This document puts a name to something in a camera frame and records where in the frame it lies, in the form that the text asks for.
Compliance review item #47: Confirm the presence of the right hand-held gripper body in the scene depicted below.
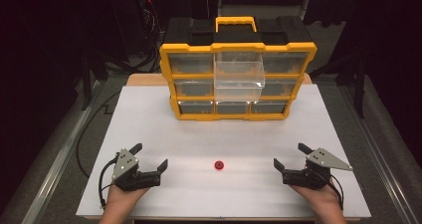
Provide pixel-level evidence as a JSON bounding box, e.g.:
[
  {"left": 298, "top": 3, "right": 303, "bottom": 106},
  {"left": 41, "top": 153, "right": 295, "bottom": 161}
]
[{"left": 282, "top": 146, "right": 353, "bottom": 190}]

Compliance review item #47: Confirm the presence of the black metal stand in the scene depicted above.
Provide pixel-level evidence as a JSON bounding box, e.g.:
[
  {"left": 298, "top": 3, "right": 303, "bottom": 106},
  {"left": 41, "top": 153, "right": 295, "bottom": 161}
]
[
  {"left": 80, "top": 46, "right": 108, "bottom": 112},
  {"left": 310, "top": 49, "right": 366, "bottom": 119}
]

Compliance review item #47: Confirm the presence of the metal floor rail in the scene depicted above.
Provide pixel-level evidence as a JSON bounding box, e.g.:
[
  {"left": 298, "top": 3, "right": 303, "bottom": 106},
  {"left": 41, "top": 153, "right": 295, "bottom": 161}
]
[
  {"left": 337, "top": 84, "right": 420, "bottom": 224},
  {"left": 20, "top": 80, "right": 103, "bottom": 224}
]

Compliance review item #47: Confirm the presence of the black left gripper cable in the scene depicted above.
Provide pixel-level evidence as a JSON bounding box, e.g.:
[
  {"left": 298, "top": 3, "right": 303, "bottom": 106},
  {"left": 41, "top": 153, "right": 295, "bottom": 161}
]
[{"left": 98, "top": 155, "right": 118, "bottom": 209}]

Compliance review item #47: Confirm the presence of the bundle of dark cables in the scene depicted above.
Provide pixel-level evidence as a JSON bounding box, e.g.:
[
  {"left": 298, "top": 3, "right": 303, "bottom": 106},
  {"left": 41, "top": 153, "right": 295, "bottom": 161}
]
[{"left": 140, "top": 0, "right": 165, "bottom": 73}]

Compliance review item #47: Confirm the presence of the person's left hand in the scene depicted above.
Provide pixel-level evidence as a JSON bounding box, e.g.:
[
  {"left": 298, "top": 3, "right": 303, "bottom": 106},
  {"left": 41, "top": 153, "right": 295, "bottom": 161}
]
[{"left": 106, "top": 183, "right": 150, "bottom": 209}]

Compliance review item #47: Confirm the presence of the black floor cable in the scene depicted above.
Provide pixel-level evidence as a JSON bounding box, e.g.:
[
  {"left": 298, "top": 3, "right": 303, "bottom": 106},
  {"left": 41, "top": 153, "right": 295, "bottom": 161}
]
[{"left": 76, "top": 90, "right": 122, "bottom": 179}]

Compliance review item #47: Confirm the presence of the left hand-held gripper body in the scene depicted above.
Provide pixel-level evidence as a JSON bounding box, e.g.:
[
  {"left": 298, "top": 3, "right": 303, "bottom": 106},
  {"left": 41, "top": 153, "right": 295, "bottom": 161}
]
[{"left": 111, "top": 147, "right": 163, "bottom": 192}]

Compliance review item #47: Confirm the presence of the person's right hand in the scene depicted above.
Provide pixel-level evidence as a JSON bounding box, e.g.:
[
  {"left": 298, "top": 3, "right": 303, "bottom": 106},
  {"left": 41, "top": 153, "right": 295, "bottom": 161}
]
[{"left": 288, "top": 179, "right": 341, "bottom": 211}]

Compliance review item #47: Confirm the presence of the set of small transparent drawers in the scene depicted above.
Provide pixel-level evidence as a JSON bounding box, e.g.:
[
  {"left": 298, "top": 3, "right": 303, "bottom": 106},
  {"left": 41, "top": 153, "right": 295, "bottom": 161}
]
[{"left": 167, "top": 51, "right": 310, "bottom": 115}]

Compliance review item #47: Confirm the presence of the yellow black organizer cabinet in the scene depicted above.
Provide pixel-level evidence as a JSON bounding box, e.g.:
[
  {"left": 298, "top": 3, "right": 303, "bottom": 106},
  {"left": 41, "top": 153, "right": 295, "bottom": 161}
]
[{"left": 159, "top": 16, "right": 317, "bottom": 121}]

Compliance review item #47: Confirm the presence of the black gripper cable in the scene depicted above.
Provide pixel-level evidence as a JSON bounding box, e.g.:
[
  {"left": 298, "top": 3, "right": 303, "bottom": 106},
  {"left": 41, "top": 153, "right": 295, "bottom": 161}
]
[
  {"left": 98, "top": 155, "right": 118, "bottom": 209},
  {"left": 329, "top": 173, "right": 344, "bottom": 212}
]

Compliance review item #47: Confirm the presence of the clear plastic drawer bin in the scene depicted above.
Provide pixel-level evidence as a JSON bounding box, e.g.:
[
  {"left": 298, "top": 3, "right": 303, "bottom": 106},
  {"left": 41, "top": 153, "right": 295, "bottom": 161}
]
[{"left": 213, "top": 60, "right": 267, "bottom": 103}]

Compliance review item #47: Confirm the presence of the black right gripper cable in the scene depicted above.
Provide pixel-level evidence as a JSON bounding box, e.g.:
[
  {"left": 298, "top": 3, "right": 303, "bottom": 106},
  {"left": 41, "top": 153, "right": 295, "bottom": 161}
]
[{"left": 329, "top": 173, "right": 344, "bottom": 212}]

